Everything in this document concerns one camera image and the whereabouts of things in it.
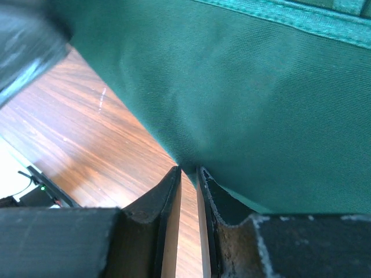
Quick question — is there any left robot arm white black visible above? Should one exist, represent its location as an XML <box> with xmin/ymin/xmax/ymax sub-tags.
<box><xmin>1</xmin><ymin>1</ymin><xmax>71</xmax><ymax>107</ymax></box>

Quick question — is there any dark green cloth napkin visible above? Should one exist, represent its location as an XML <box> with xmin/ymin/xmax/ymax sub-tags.
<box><xmin>49</xmin><ymin>0</ymin><xmax>371</xmax><ymax>217</ymax></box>

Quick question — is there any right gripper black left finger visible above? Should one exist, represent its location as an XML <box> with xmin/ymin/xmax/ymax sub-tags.
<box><xmin>1</xmin><ymin>166</ymin><xmax>181</xmax><ymax>277</ymax></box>

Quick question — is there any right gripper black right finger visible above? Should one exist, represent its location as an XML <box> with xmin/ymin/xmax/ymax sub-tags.
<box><xmin>197</xmin><ymin>167</ymin><xmax>370</xmax><ymax>277</ymax></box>

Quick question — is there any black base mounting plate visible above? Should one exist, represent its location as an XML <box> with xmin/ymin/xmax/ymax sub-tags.
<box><xmin>1</xmin><ymin>166</ymin><xmax>81</xmax><ymax>209</ymax></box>

